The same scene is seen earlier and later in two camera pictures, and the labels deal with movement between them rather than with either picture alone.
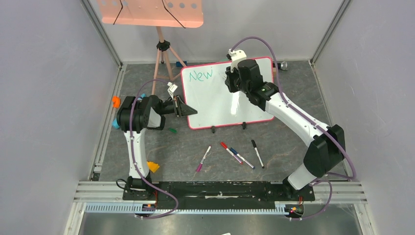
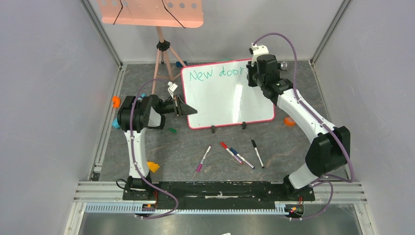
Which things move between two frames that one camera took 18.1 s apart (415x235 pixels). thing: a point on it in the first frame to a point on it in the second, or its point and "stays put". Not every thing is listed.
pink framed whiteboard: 206,91 stays put
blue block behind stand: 178,64 stays put
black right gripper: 232,82 to 250,77
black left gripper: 184,109 stays put
